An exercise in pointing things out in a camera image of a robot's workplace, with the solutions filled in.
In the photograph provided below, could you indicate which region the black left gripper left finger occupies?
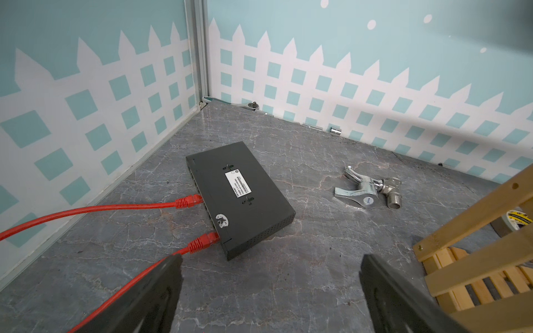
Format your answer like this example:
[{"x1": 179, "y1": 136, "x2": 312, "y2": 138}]
[{"x1": 72, "y1": 254, "x2": 183, "y2": 332}]

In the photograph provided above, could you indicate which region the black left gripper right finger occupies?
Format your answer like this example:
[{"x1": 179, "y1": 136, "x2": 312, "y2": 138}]
[{"x1": 359, "y1": 254, "x2": 468, "y2": 333}]

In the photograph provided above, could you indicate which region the wooden two-tier shelf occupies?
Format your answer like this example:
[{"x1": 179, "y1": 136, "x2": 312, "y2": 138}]
[{"x1": 414, "y1": 166, "x2": 532, "y2": 332}]

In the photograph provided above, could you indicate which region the metal valve fitting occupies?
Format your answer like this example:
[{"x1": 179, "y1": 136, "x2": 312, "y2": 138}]
[{"x1": 334, "y1": 166, "x2": 402, "y2": 210}]

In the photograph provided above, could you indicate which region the brown tape roll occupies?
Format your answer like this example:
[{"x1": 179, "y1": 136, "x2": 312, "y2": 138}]
[{"x1": 491, "y1": 208, "x2": 532, "y2": 237}]

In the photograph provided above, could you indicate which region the black network switch box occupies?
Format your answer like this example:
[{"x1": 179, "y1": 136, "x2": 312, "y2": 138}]
[{"x1": 186, "y1": 142, "x2": 296, "y2": 261}]

